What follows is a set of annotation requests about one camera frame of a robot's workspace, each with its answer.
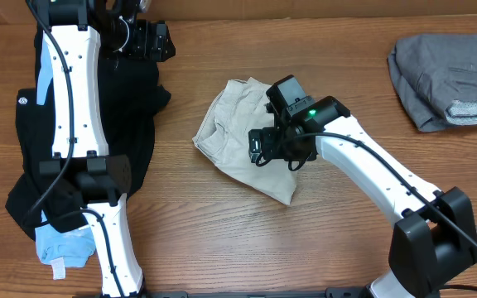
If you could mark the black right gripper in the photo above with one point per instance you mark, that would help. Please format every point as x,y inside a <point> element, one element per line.
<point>267,134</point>

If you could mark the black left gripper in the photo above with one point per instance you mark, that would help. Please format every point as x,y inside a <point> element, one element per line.
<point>142,50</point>

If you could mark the beige cotton shorts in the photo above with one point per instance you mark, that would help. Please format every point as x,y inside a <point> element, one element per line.
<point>223,139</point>

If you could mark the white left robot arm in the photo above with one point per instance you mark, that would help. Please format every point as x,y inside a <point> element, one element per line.
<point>80,163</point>

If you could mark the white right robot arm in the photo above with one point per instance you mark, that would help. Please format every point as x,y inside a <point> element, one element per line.
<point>434,232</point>

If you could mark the grey folded shorts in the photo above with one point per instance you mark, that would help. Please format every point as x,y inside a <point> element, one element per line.
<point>435,77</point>

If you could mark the light blue garment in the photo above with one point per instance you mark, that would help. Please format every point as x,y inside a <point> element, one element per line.
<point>59,250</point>

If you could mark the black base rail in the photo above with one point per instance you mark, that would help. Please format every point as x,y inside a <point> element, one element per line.
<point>331,292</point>

